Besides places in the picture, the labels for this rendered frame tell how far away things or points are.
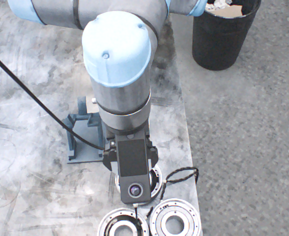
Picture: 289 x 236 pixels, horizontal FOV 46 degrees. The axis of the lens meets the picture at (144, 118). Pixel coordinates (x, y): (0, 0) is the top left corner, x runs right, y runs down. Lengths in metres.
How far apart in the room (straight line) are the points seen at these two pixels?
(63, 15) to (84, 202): 0.45
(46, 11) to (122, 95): 0.17
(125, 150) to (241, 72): 1.62
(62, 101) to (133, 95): 0.54
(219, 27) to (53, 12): 1.33
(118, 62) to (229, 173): 1.40
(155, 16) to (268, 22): 1.98
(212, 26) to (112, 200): 1.18
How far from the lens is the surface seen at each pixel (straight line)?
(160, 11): 0.45
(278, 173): 1.77
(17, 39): 1.13
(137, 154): 0.50
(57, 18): 0.49
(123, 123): 0.45
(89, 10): 0.46
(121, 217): 0.74
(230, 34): 1.80
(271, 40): 2.28
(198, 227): 0.74
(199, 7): 0.90
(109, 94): 0.40
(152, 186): 0.76
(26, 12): 0.51
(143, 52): 0.37
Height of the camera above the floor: 1.54
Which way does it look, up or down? 58 degrees down
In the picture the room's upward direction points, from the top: 3 degrees counter-clockwise
